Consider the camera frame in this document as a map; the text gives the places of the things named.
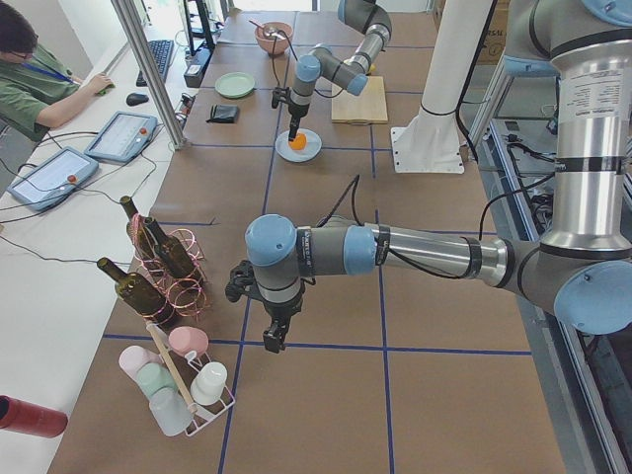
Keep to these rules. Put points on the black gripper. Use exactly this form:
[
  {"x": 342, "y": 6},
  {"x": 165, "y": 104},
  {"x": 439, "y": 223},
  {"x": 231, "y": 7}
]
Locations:
[
  {"x": 282, "y": 310},
  {"x": 296, "y": 111}
]

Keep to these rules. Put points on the orange fruit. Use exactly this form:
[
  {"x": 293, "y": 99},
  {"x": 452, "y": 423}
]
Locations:
[{"x": 299, "y": 143}]

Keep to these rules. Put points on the light blue plate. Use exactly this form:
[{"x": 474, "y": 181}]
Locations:
[{"x": 313, "y": 147}]

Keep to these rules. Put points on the light green plate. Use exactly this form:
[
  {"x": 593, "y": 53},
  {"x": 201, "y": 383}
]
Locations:
[{"x": 235, "y": 85}]

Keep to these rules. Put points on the folded grey cloth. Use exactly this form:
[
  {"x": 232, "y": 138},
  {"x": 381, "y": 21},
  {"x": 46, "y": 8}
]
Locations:
[{"x": 220, "y": 113}]

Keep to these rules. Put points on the wooden cutting board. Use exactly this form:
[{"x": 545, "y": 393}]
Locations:
[{"x": 367, "y": 108}]

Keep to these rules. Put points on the white cup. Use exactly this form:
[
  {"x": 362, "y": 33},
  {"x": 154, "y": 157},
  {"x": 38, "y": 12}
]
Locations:
[{"x": 208, "y": 385}]

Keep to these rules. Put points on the pink bowl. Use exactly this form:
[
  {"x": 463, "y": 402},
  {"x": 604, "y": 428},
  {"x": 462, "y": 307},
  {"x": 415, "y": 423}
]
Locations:
[{"x": 275, "y": 46}]

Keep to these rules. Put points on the metal scoop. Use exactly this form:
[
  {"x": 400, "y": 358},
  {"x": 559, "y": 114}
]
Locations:
[{"x": 268, "y": 31}]

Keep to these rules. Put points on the pale blue cup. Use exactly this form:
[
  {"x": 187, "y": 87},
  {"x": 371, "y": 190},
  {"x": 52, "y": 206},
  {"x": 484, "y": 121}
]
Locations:
[{"x": 170, "y": 411}]

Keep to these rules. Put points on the upper dark wine bottle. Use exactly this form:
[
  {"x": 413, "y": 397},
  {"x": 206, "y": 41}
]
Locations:
[{"x": 171, "y": 252}]

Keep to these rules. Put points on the dark wine bottle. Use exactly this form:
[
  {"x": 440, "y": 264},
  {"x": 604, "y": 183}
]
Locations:
[
  {"x": 171, "y": 252},
  {"x": 139, "y": 236},
  {"x": 141, "y": 295}
]

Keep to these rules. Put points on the pale green cup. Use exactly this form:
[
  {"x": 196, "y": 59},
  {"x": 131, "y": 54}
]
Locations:
[{"x": 152, "y": 377}]

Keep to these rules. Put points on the pale pink cup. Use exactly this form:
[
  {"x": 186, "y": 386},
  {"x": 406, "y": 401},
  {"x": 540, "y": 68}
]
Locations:
[{"x": 133, "y": 358}]

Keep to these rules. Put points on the lower dark wine bottle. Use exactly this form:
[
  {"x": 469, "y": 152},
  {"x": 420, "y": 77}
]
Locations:
[{"x": 141, "y": 295}]

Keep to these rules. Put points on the black keyboard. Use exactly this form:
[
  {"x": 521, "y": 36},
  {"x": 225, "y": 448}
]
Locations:
[{"x": 162, "y": 51}]

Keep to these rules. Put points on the black computer mouse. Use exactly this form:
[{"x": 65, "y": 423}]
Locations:
[{"x": 136, "y": 99}]

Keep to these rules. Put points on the far teach pendant tablet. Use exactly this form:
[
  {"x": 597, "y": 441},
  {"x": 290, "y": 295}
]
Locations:
[{"x": 122, "y": 138}]

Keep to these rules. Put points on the teach pendant tablet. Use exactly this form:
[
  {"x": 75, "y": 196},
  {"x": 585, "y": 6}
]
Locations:
[
  {"x": 51, "y": 182},
  {"x": 122, "y": 138}
]

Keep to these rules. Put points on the cardboard box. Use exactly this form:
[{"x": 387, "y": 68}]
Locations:
[{"x": 495, "y": 41}]

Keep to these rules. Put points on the near teach pendant tablet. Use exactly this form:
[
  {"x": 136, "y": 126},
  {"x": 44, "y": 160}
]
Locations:
[{"x": 51, "y": 182}]

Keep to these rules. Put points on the person in green shirt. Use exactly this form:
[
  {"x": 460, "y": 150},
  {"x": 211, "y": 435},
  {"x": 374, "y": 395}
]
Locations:
[{"x": 38, "y": 93}]

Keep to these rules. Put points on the red cylinder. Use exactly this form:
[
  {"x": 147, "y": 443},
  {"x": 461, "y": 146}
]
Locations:
[{"x": 30, "y": 419}]

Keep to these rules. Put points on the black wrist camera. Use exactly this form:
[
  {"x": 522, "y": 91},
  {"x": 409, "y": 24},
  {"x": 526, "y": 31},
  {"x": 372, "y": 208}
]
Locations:
[
  {"x": 241, "y": 282},
  {"x": 280, "y": 96}
]

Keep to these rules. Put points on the white wire cup rack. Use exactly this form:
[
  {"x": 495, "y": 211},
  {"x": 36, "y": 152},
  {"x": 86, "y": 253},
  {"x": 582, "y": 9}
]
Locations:
[{"x": 205, "y": 415}]

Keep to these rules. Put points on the wooden rack handle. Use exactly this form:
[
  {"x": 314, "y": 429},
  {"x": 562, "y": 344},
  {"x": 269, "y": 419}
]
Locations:
[{"x": 163, "y": 350}]

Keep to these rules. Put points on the copper wire bottle rack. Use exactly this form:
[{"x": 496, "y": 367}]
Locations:
[{"x": 187, "y": 295}]

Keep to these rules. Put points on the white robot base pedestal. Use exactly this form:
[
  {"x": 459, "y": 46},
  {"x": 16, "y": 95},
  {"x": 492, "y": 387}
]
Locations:
[{"x": 430, "y": 142}]

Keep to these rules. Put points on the aluminium frame post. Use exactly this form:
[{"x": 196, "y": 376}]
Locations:
[{"x": 131, "y": 25}]

